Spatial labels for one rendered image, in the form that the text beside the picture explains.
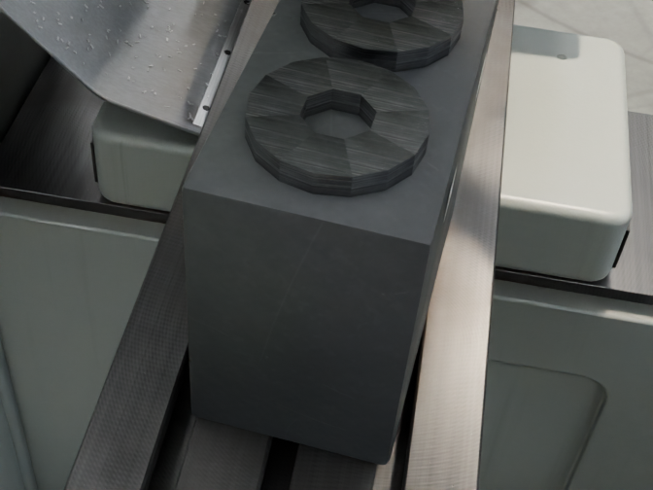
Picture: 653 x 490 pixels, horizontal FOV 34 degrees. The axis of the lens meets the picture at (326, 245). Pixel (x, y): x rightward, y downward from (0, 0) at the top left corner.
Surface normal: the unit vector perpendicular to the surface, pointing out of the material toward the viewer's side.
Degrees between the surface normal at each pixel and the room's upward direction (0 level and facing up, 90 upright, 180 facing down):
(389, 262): 90
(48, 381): 90
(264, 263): 90
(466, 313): 0
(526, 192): 0
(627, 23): 0
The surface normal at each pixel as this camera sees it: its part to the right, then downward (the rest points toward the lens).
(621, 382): -0.16, 0.71
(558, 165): 0.07, -0.69
